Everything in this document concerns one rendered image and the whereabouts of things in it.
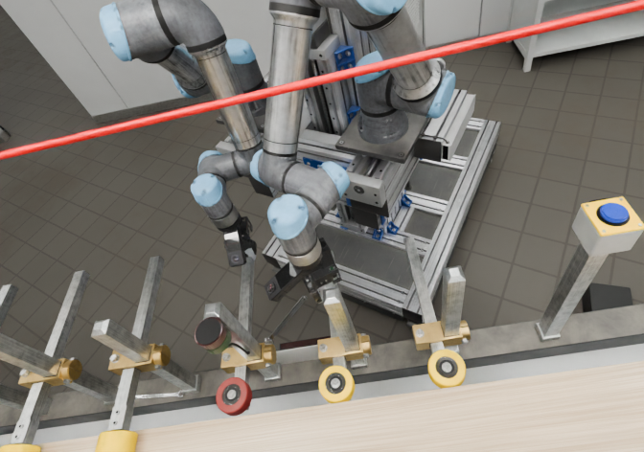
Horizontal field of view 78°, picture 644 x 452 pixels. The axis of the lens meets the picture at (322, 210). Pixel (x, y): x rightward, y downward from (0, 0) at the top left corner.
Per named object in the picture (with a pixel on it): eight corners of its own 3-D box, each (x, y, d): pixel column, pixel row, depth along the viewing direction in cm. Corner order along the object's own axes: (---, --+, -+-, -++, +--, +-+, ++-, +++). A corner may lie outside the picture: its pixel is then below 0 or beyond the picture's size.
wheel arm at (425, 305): (403, 244, 124) (402, 237, 120) (414, 242, 123) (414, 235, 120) (440, 393, 96) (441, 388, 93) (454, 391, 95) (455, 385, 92)
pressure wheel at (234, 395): (234, 391, 105) (216, 378, 97) (263, 387, 104) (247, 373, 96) (232, 424, 100) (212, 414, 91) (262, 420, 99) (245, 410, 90)
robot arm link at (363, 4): (412, 76, 111) (320, -93, 64) (464, 86, 103) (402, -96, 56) (394, 115, 111) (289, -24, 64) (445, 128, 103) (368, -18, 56)
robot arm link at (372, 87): (373, 84, 119) (367, 41, 109) (413, 93, 112) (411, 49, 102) (351, 108, 114) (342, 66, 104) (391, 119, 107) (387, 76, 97)
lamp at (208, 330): (236, 354, 98) (196, 318, 82) (258, 350, 97) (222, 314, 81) (234, 378, 94) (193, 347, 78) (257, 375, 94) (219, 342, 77)
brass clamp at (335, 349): (321, 344, 110) (316, 337, 106) (369, 336, 108) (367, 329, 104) (322, 367, 106) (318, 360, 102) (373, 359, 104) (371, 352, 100)
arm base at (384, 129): (371, 108, 128) (367, 81, 120) (416, 115, 121) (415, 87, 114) (350, 139, 121) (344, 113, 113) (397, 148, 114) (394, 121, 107)
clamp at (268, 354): (229, 355, 109) (221, 349, 105) (276, 348, 108) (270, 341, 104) (227, 376, 106) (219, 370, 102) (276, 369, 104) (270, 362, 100)
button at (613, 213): (593, 210, 69) (596, 204, 68) (617, 206, 69) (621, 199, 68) (605, 228, 67) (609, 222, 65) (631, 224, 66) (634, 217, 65)
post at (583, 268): (534, 326, 109) (580, 230, 74) (553, 323, 108) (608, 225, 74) (540, 342, 106) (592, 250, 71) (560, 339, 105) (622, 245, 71)
